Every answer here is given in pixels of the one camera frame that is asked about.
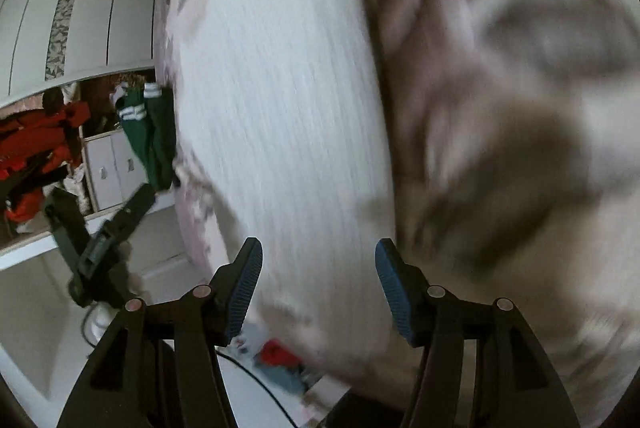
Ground white drawer cabinet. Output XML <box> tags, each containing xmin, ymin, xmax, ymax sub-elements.
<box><xmin>81</xmin><ymin>131</ymin><xmax>151</xmax><ymax>212</ymax></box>

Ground white wardrobe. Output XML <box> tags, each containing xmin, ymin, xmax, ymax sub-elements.
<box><xmin>0</xmin><ymin>0</ymin><xmax>161</xmax><ymax>106</ymax></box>

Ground white knit jacket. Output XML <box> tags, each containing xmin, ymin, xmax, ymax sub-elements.
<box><xmin>172</xmin><ymin>0</ymin><xmax>398</xmax><ymax>386</ymax></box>

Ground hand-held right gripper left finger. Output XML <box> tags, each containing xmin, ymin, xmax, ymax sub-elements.
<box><xmin>56</xmin><ymin>237</ymin><xmax>264</xmax><ymax>428</ymax></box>

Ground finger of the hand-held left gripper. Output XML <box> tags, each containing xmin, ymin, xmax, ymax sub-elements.
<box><xmin>42</xmin><ymin>187</ymin><xmax>93</xmax><ymax>261</ymax></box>
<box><xmin>102</xmin><ymin>182</ymin><xmax>157</xmax><ymax>241</ymax></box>

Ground black cable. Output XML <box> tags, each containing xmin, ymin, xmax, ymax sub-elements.
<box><xmin>215</xmin><ymin>352</ymin><xmax>298</xmax><ymax>428</ymax></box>

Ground red hanging clothes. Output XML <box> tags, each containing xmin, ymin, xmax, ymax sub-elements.
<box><xmin>0</xmin><ymin>89</ymin><xmax>92</xmax><ymax>225</ymax></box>

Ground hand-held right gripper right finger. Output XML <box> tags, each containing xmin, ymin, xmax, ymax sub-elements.
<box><xmin>375</xmin><ymin>237</ymin><xmax>581</xmax><ymax>428</ymax></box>

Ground green pants with white stripes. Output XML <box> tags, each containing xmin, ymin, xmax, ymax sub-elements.
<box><xmin>116</xmin><ymin>82</ymin><xmax>177</xmax><ymax>191</ymax></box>

